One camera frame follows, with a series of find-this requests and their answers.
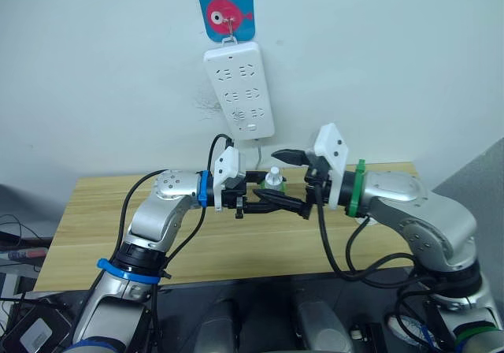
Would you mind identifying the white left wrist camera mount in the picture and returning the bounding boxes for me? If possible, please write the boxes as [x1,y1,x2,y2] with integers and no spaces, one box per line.
[213,147,242,214]

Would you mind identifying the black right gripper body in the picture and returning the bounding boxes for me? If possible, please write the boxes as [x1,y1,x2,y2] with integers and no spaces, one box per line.
[299,162,334,221]

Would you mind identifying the red and blue pen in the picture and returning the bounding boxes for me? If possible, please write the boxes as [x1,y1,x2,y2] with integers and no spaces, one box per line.
[6,249,49,261]

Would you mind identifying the white power strip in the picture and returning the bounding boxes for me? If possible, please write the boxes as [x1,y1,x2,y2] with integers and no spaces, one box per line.
[202,37,276,141]

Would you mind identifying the black box with white label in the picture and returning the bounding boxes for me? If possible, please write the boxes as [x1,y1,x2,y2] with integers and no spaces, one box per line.
[2,300,74,353]

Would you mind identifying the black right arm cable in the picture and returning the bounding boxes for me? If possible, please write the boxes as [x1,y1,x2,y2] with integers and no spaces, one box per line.
[313,201,418,287]

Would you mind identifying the grey rounded shape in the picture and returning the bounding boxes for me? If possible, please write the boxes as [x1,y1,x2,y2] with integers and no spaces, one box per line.
[195,297,239,353]
[294,292,354,353]

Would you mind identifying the grey partition panel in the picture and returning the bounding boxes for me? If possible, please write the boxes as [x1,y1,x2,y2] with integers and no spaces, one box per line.
[432,137,504,228]

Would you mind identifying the metal wire hook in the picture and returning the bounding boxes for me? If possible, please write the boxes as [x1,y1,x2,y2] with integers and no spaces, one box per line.
[221,15,238,41]

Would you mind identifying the green white-capped repellent bottle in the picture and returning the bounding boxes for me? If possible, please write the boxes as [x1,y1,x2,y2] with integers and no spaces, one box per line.
[258,166,287,195]

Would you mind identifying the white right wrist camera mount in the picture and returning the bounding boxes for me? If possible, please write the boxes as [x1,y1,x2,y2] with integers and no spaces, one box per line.
[313,122,351,211]

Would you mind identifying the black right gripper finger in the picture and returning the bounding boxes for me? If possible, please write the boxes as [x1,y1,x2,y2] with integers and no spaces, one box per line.
[271,147,311,169]
[253,188,305,212]

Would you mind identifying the green right wrist clamp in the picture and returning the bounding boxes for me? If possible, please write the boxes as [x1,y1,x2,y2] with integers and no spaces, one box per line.
[345,158,368,219]

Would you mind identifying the grey power strip cable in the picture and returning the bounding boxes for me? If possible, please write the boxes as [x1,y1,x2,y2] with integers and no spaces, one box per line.
[254,137,265,172]

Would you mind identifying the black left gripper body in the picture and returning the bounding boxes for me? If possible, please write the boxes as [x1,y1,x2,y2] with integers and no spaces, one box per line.
[221,170,258,221]

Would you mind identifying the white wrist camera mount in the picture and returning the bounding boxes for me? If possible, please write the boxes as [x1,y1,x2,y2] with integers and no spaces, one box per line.
[313,122,351,211]
[213,147,242,214]

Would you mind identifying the blue left wrist clamp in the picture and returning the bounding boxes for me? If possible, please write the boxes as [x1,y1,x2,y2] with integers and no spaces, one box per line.
[195,169,210,209]

